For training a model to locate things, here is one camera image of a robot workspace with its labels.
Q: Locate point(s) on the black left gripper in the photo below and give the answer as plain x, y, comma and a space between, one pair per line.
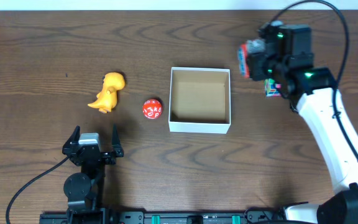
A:
92, 154

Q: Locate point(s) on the orange toy dinosaur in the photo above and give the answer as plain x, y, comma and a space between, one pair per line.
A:
106, 99

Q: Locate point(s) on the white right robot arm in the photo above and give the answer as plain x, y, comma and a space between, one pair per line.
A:
313, 94

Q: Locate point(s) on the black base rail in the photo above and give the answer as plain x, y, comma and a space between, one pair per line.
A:
108, 216

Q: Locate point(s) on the white cardboard box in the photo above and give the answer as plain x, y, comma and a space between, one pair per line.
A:
200, 100

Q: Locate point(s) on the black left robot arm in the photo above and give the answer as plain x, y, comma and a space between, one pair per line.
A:
84, 189

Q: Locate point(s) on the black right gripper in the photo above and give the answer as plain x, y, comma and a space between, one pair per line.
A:
254, 65

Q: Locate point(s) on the red ball with white letters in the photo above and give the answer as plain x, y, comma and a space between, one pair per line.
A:
152, 109

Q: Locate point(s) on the multicoloured puzzle cube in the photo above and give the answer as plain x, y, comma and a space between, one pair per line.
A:
271, 88

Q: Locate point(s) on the red toy robot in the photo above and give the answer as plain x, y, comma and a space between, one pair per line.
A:
246, 49

